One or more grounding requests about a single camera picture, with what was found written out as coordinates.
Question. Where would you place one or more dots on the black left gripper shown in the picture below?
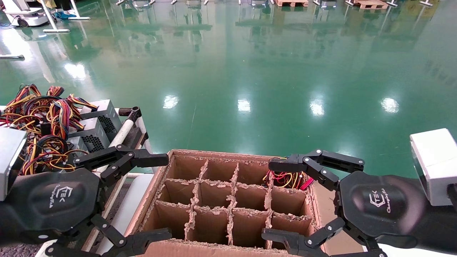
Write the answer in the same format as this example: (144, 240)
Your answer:
(53, 203)

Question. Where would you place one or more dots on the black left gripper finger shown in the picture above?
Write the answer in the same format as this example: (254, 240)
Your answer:
(150, 159)

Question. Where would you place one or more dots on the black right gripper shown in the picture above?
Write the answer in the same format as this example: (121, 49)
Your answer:
(382, 203)

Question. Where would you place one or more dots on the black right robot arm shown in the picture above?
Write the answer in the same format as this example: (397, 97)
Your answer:
(439, 228)

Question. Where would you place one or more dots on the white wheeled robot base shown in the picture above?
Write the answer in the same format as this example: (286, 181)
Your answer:
(25, 16)

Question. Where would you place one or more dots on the white pipe leg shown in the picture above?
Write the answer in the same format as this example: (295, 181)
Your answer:
(142, 125)

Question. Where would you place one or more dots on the black pipe connector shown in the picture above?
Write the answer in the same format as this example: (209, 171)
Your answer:
(134, 113)

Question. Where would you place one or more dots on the grey power supply unit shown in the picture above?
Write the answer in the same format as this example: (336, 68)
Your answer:
(76, 142)
(107, 121)
(94, 137)

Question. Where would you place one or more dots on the cardboard box with dividers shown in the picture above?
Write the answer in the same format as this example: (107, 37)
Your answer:
(214, 225)

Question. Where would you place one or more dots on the white stand leg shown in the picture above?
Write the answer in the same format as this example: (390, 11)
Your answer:
(76, 14)
(53, 25)

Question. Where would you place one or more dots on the blue shoes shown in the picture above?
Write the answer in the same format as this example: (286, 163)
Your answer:
(64, 15)

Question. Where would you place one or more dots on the grey floor bar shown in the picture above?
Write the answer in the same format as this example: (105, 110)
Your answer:
(12, 56)

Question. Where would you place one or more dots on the wooden pallet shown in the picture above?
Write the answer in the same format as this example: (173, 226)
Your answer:
(291, 3)
(369, 4)

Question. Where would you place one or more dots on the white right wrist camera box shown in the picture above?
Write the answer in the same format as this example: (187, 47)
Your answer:
(433, 164)

